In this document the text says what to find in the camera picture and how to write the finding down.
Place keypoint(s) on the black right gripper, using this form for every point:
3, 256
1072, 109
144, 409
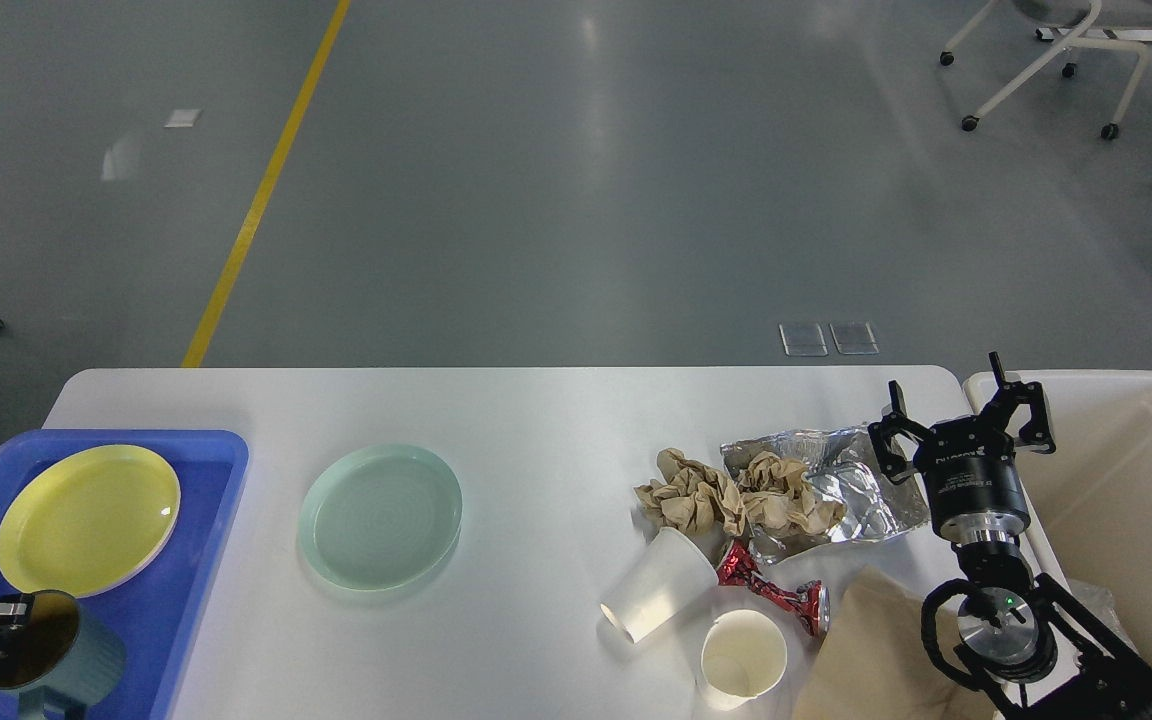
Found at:
976, 480

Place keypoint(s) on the light green plate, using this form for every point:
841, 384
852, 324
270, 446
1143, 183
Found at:
380, 518

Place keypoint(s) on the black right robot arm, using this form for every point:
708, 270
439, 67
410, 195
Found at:
1019, 637

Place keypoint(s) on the silver foil bag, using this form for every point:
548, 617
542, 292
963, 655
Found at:
841, 465

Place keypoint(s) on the yellow plate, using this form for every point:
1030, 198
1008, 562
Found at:
90, 522

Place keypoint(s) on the floor outlet cover right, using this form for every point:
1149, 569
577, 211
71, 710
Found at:
854, 338

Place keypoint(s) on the floor outlet cover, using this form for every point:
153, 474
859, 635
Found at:
803, 339
854, 338

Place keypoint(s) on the blue plastic tray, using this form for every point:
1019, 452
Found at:
156, 613

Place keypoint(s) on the white plastic bin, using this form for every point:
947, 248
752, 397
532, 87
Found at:
1093, 496

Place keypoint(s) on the crumpled brown paper right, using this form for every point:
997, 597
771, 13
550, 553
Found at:
777, 499

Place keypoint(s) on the crumpled brown paper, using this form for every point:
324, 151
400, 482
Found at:
692, 497
777, 499

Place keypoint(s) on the floor outlet cover left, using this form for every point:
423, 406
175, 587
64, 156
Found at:
803, 339

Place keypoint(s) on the red foil wrapper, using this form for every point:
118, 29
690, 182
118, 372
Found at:
808, 602

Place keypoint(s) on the brown paper bag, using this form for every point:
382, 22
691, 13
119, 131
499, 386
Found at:
872, 664

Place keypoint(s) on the crumpled brown paper left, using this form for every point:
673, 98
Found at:
692, 497

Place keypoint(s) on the upright white paper cup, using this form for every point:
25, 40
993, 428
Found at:
743, 657

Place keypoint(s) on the tipped white paper cup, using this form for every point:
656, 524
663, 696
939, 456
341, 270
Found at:
668, 576

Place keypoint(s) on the white office chair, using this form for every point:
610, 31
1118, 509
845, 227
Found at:
1078, 26

